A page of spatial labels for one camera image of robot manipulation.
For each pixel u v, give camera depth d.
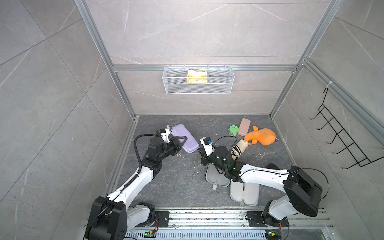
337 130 0.70
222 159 0.60
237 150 0.95
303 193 0.43
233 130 1.04
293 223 0.73
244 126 1.11
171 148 0.70
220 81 1.01
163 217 0.73
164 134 0.75
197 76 0.88
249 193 0.82
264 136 0.99
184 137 0.77
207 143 0.68
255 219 0.74
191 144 0.77
